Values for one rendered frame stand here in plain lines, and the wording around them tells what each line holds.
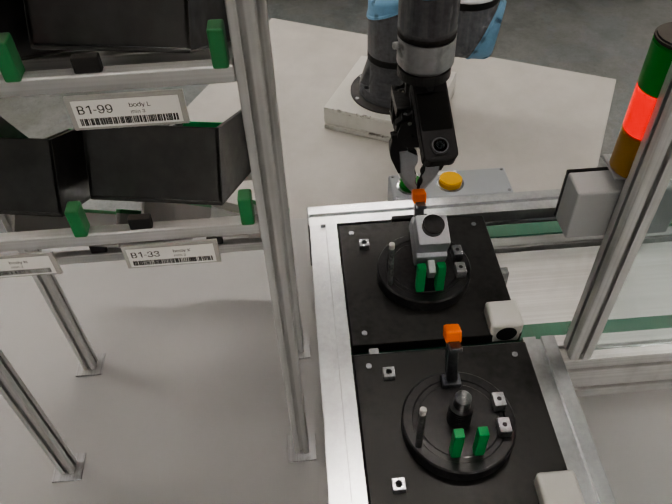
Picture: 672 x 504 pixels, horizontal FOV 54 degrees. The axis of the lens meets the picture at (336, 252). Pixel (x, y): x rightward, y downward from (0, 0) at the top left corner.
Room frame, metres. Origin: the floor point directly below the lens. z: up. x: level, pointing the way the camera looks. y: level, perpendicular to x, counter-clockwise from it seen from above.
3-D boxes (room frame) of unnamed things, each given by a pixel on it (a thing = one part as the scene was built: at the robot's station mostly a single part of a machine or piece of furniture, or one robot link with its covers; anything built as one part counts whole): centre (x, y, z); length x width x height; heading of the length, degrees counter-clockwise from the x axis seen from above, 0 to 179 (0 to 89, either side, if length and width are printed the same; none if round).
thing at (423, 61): (0.77, -0.12, 1.28); 0.08 x 0.08 x 0.05
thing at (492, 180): (0.88, -0.21, 0.93); 0.21 x 0.07 x 0.06; 93
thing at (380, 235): (0.66, -0.13, 0.96); 0.24 x 0.24 x 0.02; 3
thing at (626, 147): (0.55, -0.33, 1.28); 0.05 x 0.05 x 0.05
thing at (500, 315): (0.57, -0.23, 0.97); 0.05 x 0.05 x 0.04; 3
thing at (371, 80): (1.25, -0.14, 0.96); 0.15 x 0.15 x 0.10
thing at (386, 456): (0.40, -0.14, 1.01); 0.24 x 0.24 x 0.13; 3
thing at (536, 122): (1.20, -0.12, 0.84); 0.90 x 0.70 x 0.03; 66
